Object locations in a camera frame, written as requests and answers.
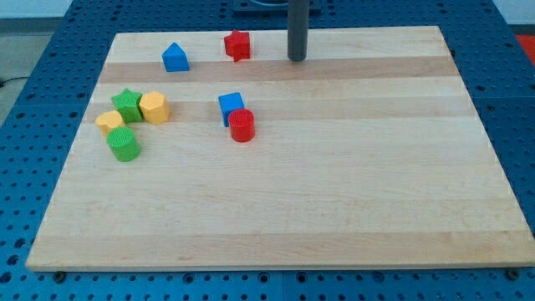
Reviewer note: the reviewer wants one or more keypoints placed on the yellow hexagon block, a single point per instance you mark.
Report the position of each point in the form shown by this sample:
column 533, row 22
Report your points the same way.
column 155, row 108

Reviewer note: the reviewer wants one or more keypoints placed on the green star block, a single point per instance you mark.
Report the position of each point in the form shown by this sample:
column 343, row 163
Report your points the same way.
column 128, row 105

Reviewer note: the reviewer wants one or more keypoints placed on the red cylinder block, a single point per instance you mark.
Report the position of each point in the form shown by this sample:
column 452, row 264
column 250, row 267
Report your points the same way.
column 242, row 125

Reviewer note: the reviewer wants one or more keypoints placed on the blue cube block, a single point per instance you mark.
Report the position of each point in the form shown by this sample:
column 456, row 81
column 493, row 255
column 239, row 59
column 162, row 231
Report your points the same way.
column 228, row 103

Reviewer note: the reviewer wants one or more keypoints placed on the wooden board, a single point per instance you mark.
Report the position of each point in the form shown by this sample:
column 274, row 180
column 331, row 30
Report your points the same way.
column 369, row 154

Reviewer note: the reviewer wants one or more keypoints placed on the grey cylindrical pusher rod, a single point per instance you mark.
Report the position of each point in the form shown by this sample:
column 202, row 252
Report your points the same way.
column 298, row 14

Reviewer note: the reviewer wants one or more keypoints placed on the blue triangular prism block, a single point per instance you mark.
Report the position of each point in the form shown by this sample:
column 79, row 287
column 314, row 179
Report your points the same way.
column 174, row 59

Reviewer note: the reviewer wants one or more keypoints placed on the yellow heart block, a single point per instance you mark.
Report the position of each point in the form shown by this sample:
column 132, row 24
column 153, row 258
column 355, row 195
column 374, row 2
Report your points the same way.
column 108, row 121

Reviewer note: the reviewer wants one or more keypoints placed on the red star block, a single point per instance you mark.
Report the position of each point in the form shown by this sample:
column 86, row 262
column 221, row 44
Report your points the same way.
column 238, row 45

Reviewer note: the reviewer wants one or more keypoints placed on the green cylinder block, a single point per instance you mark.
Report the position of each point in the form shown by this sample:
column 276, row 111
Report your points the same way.
column 123, row 144

